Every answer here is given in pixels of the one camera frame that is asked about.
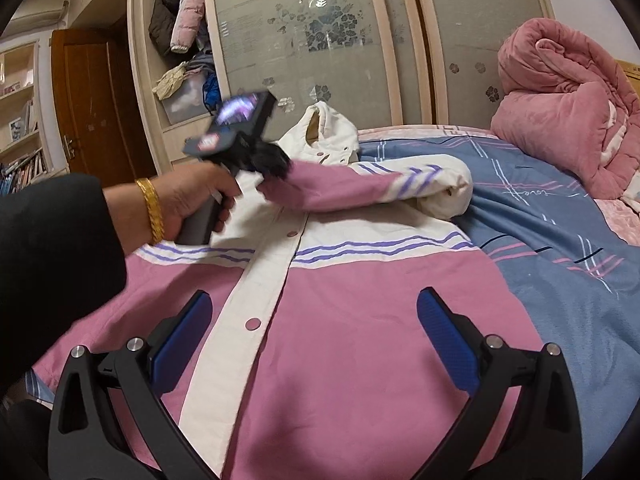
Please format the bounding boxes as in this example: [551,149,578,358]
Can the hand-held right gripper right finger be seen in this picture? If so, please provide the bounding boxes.
[410,287,583,480]

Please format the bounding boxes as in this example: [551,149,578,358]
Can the beige cloth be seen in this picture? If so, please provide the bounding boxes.
[151,61,192,102]

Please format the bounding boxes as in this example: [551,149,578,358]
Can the brown wooden door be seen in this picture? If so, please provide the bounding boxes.
[50,27,158,177]

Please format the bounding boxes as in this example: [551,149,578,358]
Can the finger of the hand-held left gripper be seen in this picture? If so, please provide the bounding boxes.
[250,140,294,185]

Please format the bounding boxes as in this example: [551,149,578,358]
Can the pink puffer jacket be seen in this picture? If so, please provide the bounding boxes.
[170,0,208,54]

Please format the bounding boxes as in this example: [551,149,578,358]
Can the person's left hand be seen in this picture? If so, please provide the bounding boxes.
[159,162,244,246]

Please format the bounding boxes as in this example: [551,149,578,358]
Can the grey folded clothes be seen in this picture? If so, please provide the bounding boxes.
[186,49,217,78]

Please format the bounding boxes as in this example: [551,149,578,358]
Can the pink quilt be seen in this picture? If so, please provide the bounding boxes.
[490,17,640,201]

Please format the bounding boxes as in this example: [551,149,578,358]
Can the frosted floral sliding door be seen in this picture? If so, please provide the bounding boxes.
[407,0,556,128]
[200,0,405,136]

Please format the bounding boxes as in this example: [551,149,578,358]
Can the pink and white jacket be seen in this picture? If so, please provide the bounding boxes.
[32,101,546,480]

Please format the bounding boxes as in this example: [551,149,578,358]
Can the gold bracelet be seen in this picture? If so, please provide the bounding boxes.
[135,177,166,246]

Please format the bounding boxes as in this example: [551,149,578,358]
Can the translucent storage box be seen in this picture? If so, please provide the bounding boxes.
[160,79,217,127]

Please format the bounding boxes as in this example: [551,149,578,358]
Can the blue plaid bed sheet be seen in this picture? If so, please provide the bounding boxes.
[22,132,640,480]

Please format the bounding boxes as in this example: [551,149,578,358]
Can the cream wardrobe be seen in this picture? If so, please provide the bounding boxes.
[127,0,556,166]

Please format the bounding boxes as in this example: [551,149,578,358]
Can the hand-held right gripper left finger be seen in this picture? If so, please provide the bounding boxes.
[47,290,221,480]

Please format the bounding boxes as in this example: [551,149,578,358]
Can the person's dark clothing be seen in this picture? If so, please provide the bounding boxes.
[0,390,53,480]

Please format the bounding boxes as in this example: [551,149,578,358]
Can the person's left forearm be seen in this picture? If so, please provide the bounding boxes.
[0,172,166,401]

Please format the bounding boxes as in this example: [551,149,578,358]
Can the row of books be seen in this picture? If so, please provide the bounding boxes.
[0,149,49,196]

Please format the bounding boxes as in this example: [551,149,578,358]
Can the blue cloth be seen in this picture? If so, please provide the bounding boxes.
[201,71,224,112]

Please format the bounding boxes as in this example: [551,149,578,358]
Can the cream bookshelf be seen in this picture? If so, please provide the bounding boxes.
[0,40,57,196]

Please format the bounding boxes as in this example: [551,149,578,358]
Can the wooden headboard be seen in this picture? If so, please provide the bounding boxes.
[615,59,640,111]

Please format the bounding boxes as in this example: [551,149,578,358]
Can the dark brown jacket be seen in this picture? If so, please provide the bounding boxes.
[148,0,188,57]

